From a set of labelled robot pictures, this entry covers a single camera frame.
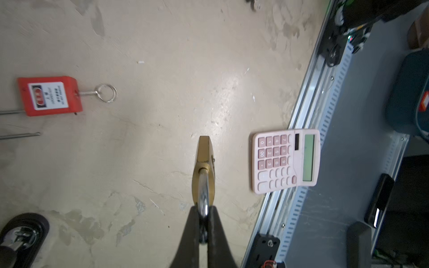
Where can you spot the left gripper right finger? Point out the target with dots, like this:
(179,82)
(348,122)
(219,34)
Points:
(218,254)

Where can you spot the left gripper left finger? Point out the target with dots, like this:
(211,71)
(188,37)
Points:
(188,253)

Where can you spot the brass padlock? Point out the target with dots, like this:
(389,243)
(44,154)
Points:
(203,181)

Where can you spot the red safety padlock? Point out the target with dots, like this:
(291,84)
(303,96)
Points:
(45,96)

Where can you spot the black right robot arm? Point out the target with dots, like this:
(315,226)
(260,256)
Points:
(352,14)

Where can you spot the pink calculator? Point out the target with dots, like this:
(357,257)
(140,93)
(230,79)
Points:
(285,159)

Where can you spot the black smartphone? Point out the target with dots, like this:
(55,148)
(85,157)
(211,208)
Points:
(379,200)

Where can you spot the black stapler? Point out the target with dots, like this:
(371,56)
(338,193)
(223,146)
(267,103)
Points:
(21,240)

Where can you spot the dark teal case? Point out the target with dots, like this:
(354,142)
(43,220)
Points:
(407,110)

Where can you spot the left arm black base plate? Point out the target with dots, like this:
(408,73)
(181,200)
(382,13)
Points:
(263,253)

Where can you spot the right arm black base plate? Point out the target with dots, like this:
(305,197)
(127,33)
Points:
(336,38)

